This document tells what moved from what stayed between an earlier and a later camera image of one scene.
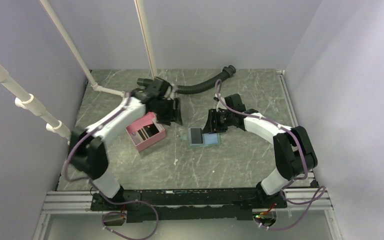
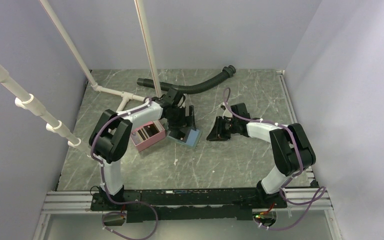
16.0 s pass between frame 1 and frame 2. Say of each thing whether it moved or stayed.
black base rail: stayed
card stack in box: stayed
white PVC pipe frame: stayed
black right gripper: moved
